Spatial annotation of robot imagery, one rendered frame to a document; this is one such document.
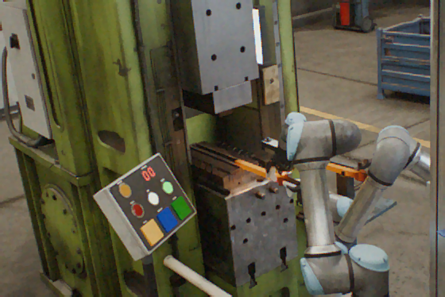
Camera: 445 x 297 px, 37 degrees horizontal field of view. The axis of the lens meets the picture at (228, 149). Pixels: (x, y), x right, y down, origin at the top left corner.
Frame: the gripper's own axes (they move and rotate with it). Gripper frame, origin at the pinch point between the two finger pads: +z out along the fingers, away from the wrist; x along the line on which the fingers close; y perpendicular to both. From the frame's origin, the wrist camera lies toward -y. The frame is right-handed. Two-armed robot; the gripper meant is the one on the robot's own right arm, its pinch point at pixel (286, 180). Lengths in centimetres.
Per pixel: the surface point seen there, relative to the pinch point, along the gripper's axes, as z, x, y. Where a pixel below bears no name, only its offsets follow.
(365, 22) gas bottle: 476, 574, 85
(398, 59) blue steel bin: 229, 346, 57
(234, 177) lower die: 27.7, -6.4, 4.0
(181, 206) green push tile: 11.6, -43.8, -1.3
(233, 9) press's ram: 27, 3, -67
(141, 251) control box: 1, -69, 3
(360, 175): -6.3, 36.2, 8.9
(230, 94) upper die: 27.3, -3.6, -33.0
